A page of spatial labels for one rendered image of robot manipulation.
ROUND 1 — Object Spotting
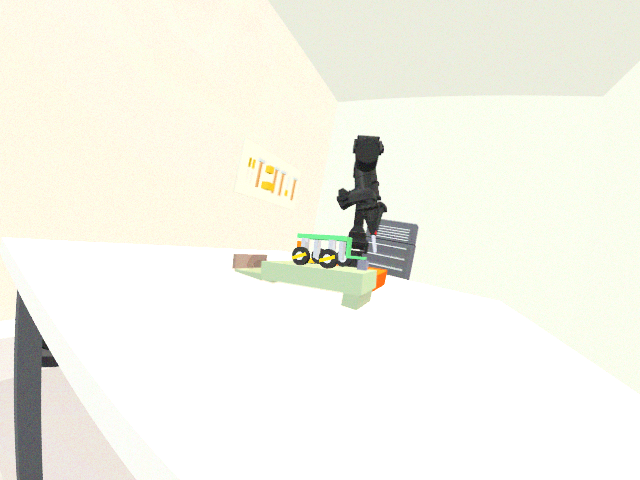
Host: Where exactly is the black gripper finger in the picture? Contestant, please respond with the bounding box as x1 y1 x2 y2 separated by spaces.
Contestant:
376 208 384 233
356 204 380 235

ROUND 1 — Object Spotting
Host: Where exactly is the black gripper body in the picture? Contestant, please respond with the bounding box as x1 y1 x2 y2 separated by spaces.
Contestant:
348 175 387 213

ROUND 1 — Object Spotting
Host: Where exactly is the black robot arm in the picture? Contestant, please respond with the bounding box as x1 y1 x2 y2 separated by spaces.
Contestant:
336 135 384 268

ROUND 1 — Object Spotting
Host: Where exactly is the green trolley with black wheels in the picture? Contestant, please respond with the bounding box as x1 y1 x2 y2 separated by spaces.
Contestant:
292 233 366 269

